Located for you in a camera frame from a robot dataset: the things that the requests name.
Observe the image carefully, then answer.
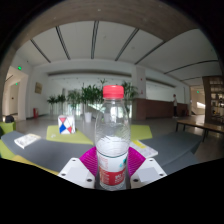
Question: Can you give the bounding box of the group of potted green plants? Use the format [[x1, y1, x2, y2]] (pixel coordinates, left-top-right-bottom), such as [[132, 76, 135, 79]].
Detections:
[[46, 78, 139, 123]]

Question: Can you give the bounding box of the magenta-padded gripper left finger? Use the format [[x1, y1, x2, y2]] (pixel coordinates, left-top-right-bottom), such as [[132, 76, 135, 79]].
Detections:
[[58, 146, 101, 190]]

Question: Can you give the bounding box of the person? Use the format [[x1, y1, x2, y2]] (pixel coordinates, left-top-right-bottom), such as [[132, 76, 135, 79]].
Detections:
[[171, 93, 180, 119]]

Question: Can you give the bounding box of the wooden shelf unit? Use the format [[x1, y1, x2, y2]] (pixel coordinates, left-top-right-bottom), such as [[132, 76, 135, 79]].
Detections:
[[202, 75, 224, 126]]

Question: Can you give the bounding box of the red blue white patterned box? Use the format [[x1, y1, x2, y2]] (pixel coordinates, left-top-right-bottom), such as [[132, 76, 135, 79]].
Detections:
[[57, 114, 77, 135]]

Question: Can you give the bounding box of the colourful printed magazine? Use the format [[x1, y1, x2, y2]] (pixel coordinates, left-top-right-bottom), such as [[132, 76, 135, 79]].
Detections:
[[13, 133, 42, 150]]

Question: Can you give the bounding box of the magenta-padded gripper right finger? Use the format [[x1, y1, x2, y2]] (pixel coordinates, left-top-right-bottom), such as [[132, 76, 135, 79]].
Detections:
[[126, 146, 168, 190]]

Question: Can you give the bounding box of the red-capped clear water bottle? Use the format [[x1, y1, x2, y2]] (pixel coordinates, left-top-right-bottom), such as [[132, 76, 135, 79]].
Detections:
[[94, 84, 132, 192]]

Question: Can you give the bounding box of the framed wall picture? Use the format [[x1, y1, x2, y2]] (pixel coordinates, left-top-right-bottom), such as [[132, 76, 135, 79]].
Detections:
[[34, 81, 44, 95]]

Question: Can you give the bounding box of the long wooden bench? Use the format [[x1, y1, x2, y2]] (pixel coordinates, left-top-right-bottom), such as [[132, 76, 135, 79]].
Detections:
[[175, 118, 224, 144]]

